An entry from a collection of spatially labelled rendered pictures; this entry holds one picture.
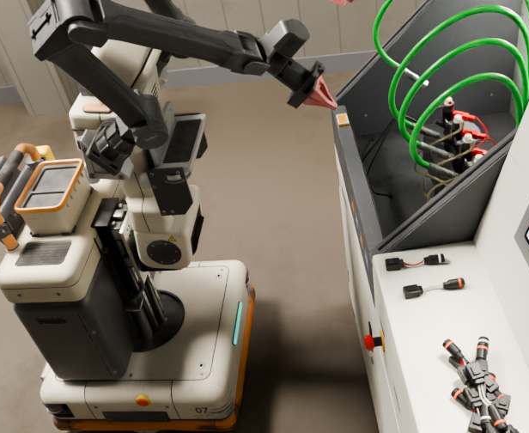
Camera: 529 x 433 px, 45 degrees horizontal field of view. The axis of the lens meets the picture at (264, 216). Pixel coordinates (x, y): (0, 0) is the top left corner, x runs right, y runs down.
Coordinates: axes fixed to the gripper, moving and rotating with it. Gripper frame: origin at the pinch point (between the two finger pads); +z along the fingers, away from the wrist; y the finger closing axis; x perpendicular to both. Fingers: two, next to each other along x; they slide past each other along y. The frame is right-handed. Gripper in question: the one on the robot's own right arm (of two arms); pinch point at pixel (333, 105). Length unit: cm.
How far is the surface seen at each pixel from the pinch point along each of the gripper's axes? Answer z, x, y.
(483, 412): 37, -62, 8
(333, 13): 29, 226, -87
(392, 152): 33, 33, -20
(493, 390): 39, -57, 9
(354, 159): 18.8, 13.6, -17.6
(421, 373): 31, -54, -1
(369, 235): 23.9, -15.4, -12.7
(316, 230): 62, 84, -108
